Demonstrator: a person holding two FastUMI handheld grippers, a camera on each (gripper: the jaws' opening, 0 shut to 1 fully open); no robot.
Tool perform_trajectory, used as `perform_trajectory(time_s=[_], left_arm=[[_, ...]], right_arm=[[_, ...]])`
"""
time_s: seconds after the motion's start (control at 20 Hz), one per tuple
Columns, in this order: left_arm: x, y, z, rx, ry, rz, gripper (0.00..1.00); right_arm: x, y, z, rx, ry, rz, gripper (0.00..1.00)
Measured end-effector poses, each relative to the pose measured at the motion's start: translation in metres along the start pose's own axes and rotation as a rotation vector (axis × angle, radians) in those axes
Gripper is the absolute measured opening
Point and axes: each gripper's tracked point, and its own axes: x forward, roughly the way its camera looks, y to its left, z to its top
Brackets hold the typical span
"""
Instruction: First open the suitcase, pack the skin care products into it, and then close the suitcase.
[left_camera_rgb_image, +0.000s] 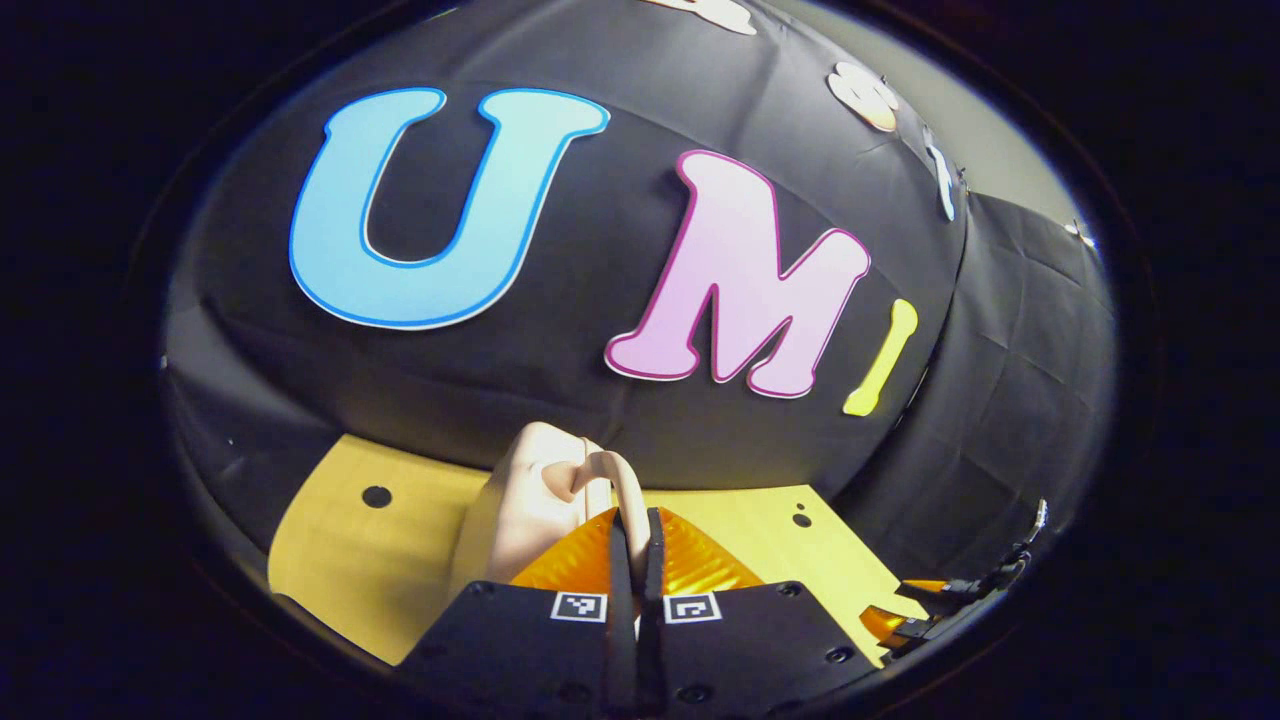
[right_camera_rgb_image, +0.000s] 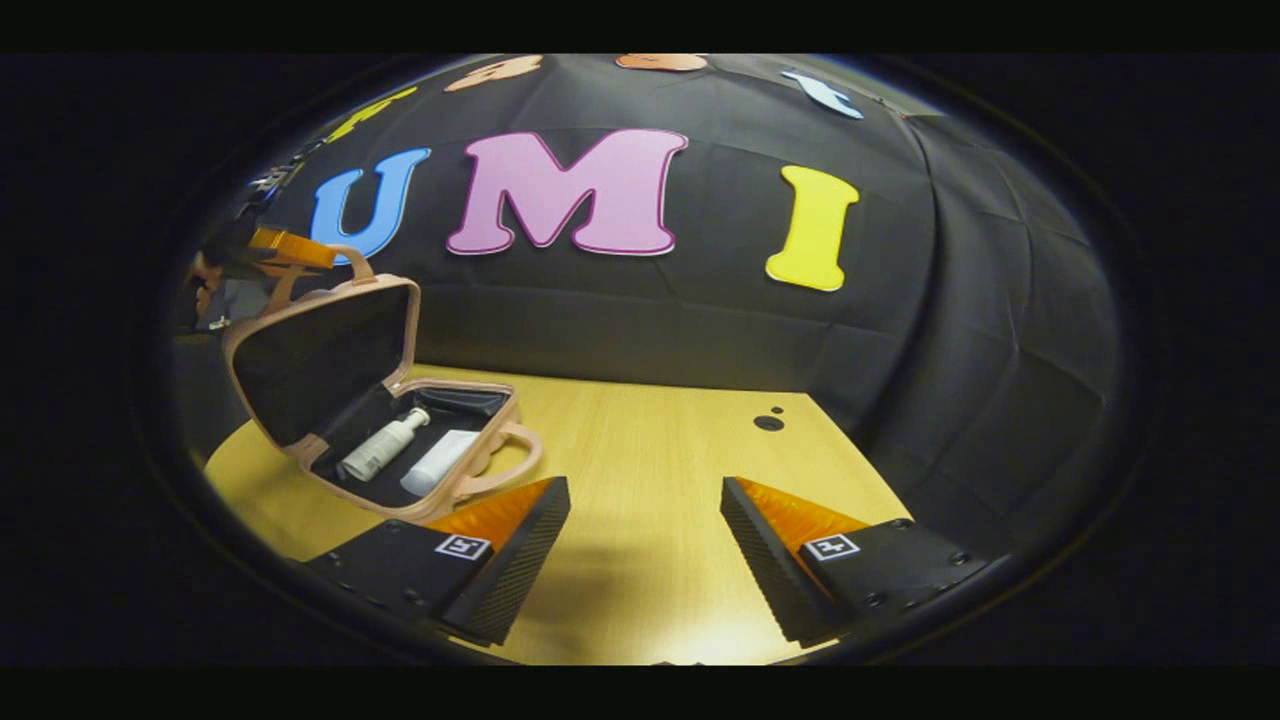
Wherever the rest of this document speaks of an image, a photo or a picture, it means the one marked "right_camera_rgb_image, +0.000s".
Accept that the pink suitcase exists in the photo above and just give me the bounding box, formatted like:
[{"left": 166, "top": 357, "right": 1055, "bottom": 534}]
[{"left": 221, "top": 244, "right": 545, "bottom": 527}]

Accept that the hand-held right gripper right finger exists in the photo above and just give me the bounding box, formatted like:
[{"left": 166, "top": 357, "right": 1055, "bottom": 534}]
[{"left": 720, "top": 476, "right": 991, "bottom": 647}]

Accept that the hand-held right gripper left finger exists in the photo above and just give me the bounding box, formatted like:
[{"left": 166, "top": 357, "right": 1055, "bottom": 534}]
[{"left": 305, "top": 476, "right": 572, "bottom": 647}]

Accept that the white squeeze tube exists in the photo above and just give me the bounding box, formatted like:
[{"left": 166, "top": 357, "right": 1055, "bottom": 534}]
[{"left": 400, "top": 429, "right": 484, "bottom": 498}]

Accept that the white pump bottle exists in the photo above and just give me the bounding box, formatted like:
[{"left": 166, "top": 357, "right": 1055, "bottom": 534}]
[{"left": 340, "top": 407, "right": 432, "bottom": 484}]

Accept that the black backdrop cloth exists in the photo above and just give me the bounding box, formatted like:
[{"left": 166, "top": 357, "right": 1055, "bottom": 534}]
[{"left": 170, "top": 55, "right": 1121, "bottom": 561}]

